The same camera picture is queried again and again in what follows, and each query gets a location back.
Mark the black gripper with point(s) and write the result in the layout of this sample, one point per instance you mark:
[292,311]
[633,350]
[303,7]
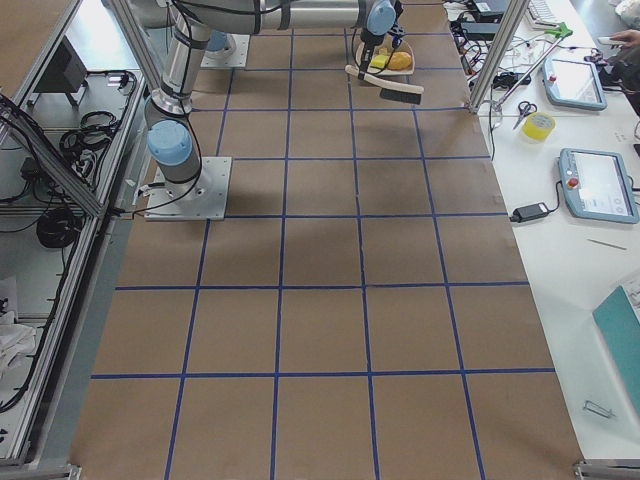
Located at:
[369,41]

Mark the yellow sponge block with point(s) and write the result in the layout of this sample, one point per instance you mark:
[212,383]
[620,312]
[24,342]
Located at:
[380,61]

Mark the beige plastic dustpan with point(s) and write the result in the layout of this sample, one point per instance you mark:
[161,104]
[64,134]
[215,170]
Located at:
[386,48]

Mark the round golden bread roll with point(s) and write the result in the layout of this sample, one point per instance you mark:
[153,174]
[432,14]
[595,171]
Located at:
[400,60]

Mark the white hand brush black bristles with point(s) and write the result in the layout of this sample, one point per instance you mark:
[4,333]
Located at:
[389,90]

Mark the person hand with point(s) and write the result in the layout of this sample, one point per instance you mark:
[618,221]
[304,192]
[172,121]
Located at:
[627,39]

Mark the yellow tape roll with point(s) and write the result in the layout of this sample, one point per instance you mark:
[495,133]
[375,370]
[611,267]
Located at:
[538,126]

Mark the upper blue teach pendant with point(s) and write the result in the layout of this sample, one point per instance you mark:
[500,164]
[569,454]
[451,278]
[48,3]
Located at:
[573,84]

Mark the blue teach pendant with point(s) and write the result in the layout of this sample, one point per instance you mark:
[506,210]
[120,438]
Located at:
[596,186]
[573,84]

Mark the black power adapter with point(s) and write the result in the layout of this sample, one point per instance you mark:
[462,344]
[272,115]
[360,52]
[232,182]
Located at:
[529,212]

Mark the lower blue teach pendant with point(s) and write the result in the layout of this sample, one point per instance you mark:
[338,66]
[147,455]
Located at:
[596,186]

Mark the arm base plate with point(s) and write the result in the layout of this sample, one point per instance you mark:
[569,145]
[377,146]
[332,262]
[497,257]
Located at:
[226,51]
[201,199]

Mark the aluminium frame post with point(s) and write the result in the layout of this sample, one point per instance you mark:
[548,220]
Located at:
[508,26]

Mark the black handled scissors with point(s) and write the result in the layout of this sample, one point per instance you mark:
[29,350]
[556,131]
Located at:
[525,108]

